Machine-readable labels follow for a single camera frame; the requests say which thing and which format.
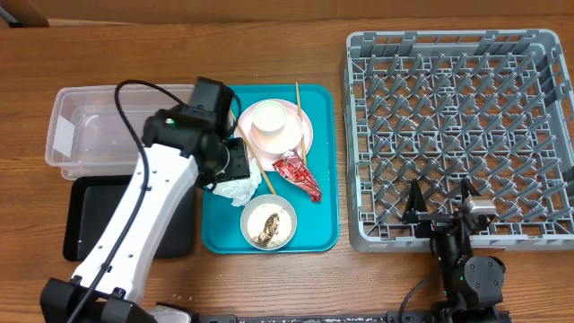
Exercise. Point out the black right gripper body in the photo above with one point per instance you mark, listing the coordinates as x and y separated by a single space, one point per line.
430 228

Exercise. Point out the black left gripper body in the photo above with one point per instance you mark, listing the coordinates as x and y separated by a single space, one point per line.
233 166

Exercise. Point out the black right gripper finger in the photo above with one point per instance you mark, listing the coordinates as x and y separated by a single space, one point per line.
468 189
415 210

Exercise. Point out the white napkin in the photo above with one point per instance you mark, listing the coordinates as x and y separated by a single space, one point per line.
241 191

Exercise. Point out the wooden chopstick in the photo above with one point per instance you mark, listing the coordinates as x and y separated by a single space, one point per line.
302 141
253 152

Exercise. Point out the red snack wrapper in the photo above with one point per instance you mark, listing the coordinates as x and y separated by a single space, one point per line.
292 168

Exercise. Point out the grey bowl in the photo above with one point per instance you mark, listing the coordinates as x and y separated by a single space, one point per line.
259 200

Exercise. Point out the rice food waste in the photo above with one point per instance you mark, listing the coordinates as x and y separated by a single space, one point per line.
269 226

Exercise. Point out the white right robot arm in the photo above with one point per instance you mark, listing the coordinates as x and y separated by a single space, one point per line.
472 284

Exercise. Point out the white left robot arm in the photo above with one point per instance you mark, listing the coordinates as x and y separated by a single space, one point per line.
189 145

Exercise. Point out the grey dishwasher rack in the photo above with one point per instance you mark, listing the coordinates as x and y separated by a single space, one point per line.
494 107

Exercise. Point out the small pink plate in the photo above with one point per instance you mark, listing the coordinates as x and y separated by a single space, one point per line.
286 138

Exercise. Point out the pale green cup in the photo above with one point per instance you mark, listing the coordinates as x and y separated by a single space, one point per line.
269 117

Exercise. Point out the teal serving tray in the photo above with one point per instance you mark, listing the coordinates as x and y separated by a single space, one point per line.
317 223

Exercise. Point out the black tray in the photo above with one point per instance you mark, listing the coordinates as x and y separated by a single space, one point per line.
93 201

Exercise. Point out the clear plastic bin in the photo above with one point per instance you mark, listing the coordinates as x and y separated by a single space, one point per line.
87 137

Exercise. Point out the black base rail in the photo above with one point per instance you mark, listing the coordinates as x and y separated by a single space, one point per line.
314 319

